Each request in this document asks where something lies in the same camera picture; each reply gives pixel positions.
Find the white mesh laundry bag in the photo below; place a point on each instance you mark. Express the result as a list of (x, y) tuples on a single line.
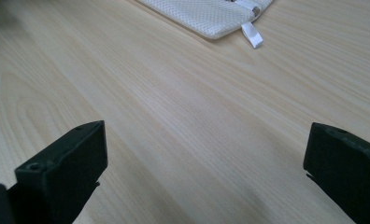
[(205, 15)]

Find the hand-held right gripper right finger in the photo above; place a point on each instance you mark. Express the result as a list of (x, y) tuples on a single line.
[(348, 168)]

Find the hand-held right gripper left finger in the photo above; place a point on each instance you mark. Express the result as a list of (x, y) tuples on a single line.
[(64, 174)]

